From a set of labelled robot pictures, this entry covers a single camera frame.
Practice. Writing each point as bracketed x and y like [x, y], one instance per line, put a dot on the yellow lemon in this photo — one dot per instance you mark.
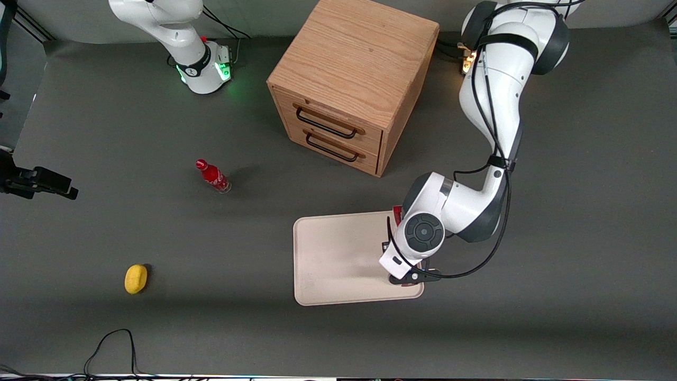
[135, 279]

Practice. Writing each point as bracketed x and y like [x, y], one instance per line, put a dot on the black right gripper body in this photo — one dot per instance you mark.
[33, 180]

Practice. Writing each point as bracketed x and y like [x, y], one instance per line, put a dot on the wooden drawer cabinet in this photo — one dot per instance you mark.
[354, 58]

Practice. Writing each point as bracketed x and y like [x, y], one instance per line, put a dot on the wooden drawer front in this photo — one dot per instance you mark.
[333, 151]
[338, 119]

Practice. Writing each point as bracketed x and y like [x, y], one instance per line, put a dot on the cream rectangular tray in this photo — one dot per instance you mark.
[338, 259]

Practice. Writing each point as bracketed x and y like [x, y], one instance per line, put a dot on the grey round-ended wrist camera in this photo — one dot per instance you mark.
[410, 277]

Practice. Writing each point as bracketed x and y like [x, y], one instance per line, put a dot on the red cola bottle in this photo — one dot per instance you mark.
[213, 177]

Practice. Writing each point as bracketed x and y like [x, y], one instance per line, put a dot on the black frame rail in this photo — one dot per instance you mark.
[34, 26]

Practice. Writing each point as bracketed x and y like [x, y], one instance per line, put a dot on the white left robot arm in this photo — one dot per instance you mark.
[497, 95]

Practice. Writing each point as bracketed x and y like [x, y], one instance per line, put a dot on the red cookie box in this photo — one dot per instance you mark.
[397, 213]

